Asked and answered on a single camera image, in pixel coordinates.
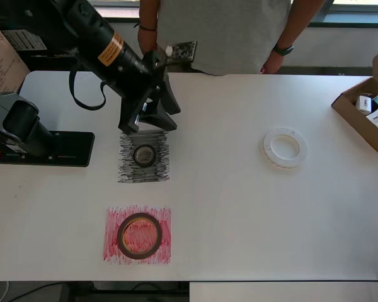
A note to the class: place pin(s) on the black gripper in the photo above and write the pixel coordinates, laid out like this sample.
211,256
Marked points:
126,63

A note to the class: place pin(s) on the black tape roll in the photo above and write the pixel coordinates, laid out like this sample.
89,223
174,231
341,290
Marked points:
145,165

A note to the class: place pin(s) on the white tape roll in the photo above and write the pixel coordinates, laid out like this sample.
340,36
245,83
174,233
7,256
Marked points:
267,157

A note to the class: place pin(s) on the red tape roll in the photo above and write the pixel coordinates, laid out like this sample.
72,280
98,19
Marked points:
120,236

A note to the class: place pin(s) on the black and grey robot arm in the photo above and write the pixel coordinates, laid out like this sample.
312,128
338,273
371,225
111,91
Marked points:
25,126

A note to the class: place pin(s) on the person's right forearm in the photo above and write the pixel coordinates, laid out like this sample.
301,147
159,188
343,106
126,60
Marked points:
148,11

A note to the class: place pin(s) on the person's left forearm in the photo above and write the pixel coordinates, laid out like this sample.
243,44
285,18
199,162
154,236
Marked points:
299,22

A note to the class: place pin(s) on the person's right hand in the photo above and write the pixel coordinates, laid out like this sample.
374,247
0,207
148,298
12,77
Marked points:
146,41

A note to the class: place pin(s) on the person's left hand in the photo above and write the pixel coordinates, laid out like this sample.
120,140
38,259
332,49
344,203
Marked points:
272,64

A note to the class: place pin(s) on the black scribbled paper sheet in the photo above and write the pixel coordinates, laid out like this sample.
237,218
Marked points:
126,170

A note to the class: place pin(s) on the person in grey t-shirt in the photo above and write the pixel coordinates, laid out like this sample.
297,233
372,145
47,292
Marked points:
223,31

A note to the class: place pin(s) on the black AOC carton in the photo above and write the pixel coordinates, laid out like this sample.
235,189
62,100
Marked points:
50,65

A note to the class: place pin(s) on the black wristwatch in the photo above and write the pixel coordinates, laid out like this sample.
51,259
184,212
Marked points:
283,50

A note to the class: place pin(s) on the red scribbled paper sheet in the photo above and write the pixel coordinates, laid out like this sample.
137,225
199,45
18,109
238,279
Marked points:
113,251

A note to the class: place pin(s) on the black box with striped label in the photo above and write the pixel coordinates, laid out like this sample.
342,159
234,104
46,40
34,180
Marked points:
22,39

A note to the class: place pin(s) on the brown cardboard box with handwriting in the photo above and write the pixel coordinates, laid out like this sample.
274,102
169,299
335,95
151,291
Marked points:
0,63

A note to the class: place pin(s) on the open brown cardboard box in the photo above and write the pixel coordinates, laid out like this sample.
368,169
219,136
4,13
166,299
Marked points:
343,100

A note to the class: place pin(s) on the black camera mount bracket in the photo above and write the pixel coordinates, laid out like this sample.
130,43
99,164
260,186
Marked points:
182,50

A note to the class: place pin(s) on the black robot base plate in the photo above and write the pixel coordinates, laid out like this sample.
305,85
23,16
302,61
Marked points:
75,148

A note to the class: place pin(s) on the dark window frame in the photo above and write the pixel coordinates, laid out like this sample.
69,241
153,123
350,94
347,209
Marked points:
349,22

